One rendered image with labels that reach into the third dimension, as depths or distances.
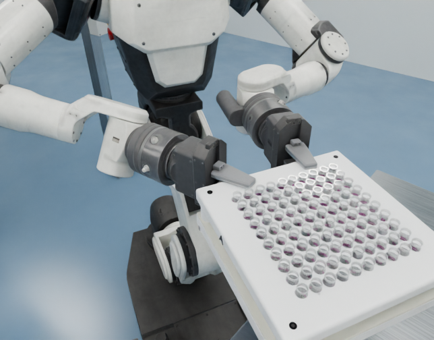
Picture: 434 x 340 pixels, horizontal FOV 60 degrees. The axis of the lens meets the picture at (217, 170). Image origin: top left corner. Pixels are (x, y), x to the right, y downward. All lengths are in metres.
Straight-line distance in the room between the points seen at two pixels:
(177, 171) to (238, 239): 0.17
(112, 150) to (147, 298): 0.91
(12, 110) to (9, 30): 0.17
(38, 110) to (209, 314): 0.96
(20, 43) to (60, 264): 1.28
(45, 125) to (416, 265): 0.57
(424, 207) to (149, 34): 0.68
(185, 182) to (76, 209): 1.60
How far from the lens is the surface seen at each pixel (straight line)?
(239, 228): 0.47
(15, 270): 1.97
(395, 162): 2.58
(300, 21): 0.96
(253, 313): 0.45
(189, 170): 0.55
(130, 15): 0.85
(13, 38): 0.79
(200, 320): 1.38
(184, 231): 1.02
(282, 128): 0.59
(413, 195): 0.90
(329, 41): 0.93
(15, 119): 0.69
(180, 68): 0.91
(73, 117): 0.66
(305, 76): 0.86
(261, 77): 0.75
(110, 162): 0.65
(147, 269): 1.56
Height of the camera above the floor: 1.38
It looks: 38 degrees down
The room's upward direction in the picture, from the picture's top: straight up
